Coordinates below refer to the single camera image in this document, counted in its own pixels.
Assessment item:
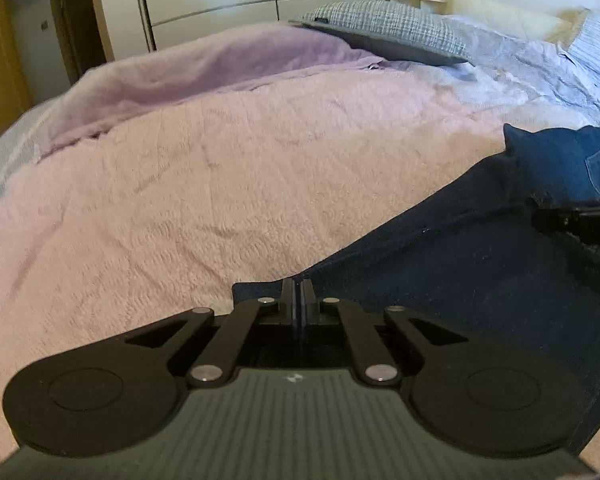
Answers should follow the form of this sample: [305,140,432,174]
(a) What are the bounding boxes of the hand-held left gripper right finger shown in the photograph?
[297,280,468,387]

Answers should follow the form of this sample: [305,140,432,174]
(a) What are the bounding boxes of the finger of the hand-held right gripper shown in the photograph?
[531,204,581,235]

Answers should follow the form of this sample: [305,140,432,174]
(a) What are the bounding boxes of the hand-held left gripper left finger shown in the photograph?
[125,280,297,389]

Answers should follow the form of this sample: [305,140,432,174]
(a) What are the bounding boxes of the dark blue denim jeans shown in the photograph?
[231,123,600,456]

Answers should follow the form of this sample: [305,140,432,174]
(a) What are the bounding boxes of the light blue bed sheet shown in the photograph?
[380,14,600,132]

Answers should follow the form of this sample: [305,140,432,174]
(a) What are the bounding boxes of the pink fleece blanket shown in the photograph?
[0,67,513,461]

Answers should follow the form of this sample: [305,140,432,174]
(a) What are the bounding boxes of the blue striped pillow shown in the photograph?
[562,10,600,117]

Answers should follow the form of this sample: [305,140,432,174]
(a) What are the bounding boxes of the cream headboard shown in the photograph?
[444,0,590,42]

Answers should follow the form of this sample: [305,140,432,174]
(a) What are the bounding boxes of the grey checked pillow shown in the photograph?
[289,0,477,67]

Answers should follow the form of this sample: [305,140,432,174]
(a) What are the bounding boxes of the lilac blanket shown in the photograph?
[39,22,387,162]

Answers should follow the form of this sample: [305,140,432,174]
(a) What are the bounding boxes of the grey white patterned bedspread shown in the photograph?
[0,107,56,206]

